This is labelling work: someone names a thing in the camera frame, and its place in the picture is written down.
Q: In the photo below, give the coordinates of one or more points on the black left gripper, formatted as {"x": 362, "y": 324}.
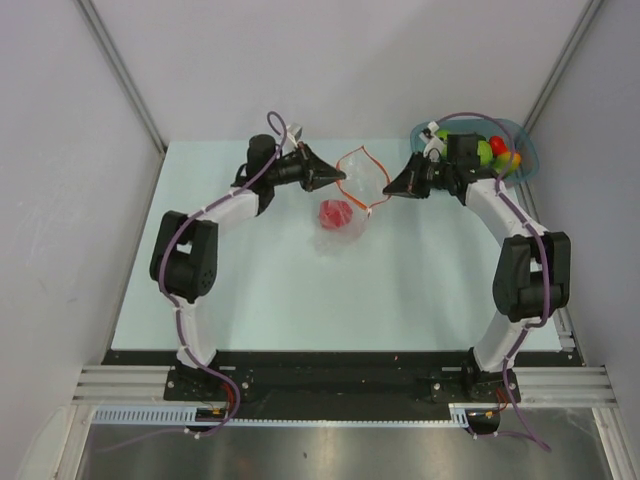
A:
{"x": 311, "y": 166}

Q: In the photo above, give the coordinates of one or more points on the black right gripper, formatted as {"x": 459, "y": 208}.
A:
{"x": 409, "y": 180}

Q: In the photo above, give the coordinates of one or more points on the red toy fruit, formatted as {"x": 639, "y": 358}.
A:
{"x": 334, "y": 214}

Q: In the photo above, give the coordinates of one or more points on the clear zip bag orange zipper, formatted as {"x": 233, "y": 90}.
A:
{"x": 366, "y": 177}

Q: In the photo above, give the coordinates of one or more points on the green striped toy watermelon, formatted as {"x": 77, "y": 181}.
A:
{"x": 443, "y": 134}

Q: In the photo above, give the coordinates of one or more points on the red toy strawberry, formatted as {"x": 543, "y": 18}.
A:
{"x": 498, "y": 145}

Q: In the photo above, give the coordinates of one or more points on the green orange toy mango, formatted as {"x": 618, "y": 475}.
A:
{"x": 507, "y": 163}

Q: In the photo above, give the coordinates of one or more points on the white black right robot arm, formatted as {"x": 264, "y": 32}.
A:
{"x": 532, "y": 277}

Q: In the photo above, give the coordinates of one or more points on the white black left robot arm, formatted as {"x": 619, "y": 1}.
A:
{"x": 185, "y": 256}

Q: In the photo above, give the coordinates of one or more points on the teal plastic food container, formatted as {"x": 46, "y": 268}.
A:
{"x": 523, "y": 171}

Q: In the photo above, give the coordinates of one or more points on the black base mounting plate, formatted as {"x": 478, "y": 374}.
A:
{"x": 439, "y": 377}

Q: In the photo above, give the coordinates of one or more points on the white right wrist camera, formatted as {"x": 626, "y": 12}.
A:
{"x": 433, "y": 144}

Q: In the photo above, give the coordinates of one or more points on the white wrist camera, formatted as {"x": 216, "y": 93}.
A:
{"x": 433, "y": 144}
{"x": 294, "y": 132}

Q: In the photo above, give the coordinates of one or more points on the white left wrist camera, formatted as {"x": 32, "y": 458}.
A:
{"x": 294, "y": 132}

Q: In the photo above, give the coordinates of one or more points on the right aluminium corner post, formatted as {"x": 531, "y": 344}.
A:
{"x": 577, "y": 35}

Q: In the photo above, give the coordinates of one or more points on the aluminium corner post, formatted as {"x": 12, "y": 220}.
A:
{"x": 577, "y": 35}
{"x": 117, "y": 65}

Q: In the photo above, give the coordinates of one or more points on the aluminium front rail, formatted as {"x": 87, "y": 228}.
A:
{"x": 542, "y": 387}

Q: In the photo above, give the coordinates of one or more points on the left aluminium corner post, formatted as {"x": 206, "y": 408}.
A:
{"x": 117, "y": 65}

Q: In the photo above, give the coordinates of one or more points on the white slotted cable duct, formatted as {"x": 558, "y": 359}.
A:
{"x": 195, "y": 417}

